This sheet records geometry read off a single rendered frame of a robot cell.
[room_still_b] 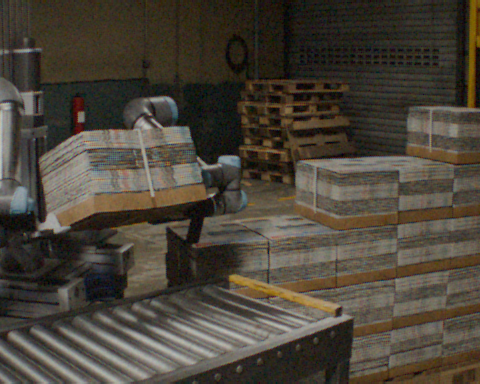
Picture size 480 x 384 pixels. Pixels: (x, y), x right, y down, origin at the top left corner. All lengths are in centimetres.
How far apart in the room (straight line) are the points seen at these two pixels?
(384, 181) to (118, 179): 126
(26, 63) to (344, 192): 128
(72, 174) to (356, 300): 138
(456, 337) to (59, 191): 198
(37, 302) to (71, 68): 748
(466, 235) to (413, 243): 29
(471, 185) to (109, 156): 173
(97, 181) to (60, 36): 775
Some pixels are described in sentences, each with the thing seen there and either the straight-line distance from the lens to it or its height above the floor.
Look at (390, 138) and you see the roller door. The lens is 1058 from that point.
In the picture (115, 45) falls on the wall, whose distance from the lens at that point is 1003.
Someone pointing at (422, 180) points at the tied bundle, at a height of 100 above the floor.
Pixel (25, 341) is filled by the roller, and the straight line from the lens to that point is 179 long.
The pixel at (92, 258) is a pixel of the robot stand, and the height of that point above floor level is 74.
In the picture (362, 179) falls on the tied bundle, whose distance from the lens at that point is 279.
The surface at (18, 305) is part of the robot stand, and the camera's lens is 236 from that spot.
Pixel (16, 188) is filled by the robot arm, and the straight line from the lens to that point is 190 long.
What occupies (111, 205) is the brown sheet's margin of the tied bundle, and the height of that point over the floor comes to 109.
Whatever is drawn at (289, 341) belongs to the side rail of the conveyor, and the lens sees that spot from 174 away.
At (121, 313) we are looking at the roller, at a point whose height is 79.
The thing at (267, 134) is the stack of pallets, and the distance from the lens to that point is 923.
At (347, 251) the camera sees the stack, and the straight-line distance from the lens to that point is 282.
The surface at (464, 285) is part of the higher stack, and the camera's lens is 324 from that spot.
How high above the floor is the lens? 144
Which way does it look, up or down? 10 degrees down
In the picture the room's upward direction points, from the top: straight up
